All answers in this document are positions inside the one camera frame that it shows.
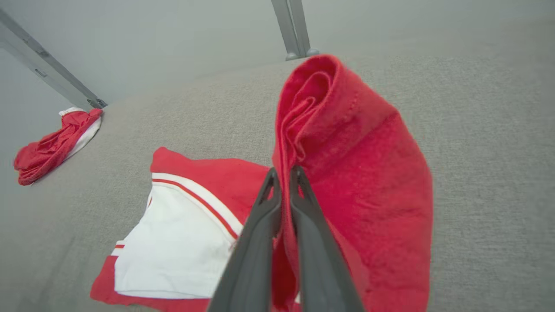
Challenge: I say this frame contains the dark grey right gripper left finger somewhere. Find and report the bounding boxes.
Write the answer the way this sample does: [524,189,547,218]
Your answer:
[207,168,283,312]

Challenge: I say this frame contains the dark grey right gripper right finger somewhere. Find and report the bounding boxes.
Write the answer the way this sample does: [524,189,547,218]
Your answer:
[288,166,366,312]

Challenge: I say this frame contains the red white number 23 jersey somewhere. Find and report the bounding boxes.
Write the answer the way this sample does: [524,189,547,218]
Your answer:
[90,54,434,312]

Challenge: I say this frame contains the red shorts with white stripe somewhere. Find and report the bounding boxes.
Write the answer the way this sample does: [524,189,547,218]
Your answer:
[13,107,104,186]

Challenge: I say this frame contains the grey fabric sofa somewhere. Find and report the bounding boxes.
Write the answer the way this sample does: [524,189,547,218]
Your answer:
[0,17,555,312]

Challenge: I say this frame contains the grey wall partition post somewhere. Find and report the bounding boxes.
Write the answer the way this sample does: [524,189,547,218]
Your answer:
[271,0,320,61]

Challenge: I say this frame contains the grey metal wall rail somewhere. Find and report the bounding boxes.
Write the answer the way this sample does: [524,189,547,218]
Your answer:
[0,9,108,110]

